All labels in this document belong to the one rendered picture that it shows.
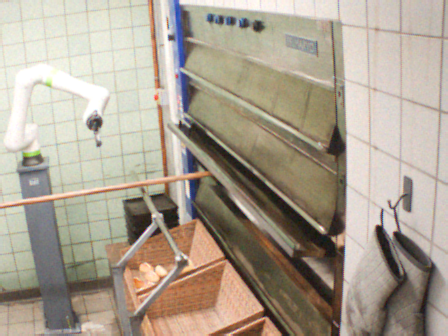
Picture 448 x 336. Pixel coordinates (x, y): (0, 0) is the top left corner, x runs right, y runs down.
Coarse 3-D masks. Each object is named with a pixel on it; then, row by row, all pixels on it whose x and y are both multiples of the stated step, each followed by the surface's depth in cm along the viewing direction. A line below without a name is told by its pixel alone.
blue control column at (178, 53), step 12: (168, 0) 346; (180, 24) 339; (180, 36) 341; (180, 48) 343; (180, 60) 346; (180, 72) 348; (180, 84) 352; (192, 168) 367; (192, 180) 370; (192, 192) 372; (192, 216) 377
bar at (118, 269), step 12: (144, 192) 317; (156, 216) 286; (156, 228) 289; (144, 240) 289; (168, 240) 261; (132, 252) 290; (180, 252) 247; (120, 264) 290; (180, 264) 242; (120, 276) 291; (168, 276) 244; (120, 288) 293; (156, 288) 246; (120, 300) 295; (120, 312) 297; (132, 312) 248; (144, 312) 247; (132, 324) 246
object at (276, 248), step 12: (204, 168) 344; (216, 180) 324; (228, 192) 305; (240, 204) 289; (240, 216) 285; (252, 216) 274; (252, 228) 270; (264, 228) 260; (264, 240) 255; (276, 252) 242; (288, 264) 230; (300, 264) 225; (300, 276) 218; (312, 276) 215; (312, 288) 208; (324, 288) 206; (324, 300) 198
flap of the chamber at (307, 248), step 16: (208, 144) 307; (224, 160) 279; (240, 176) 256; (256, 176) 259; (256, 192) 237; (272, 192) 239; (272, 208) 220; (288, 208) 222; (288, 224) 205; (304, 224) 207; (304, 240) 191; (320, 240) 193; (304, 256) 184; (320, 256) 185
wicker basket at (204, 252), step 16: (192, 224) 365; (160, 240) 364; (176, 240) 366; (192, 240) 368; (208, 240) 341; (160, 256) 367; (192, 256) 365; (208, 256) 337; (224, 256) 315; (128, 272) 333; (192, 272) 314; (192, 304) 320
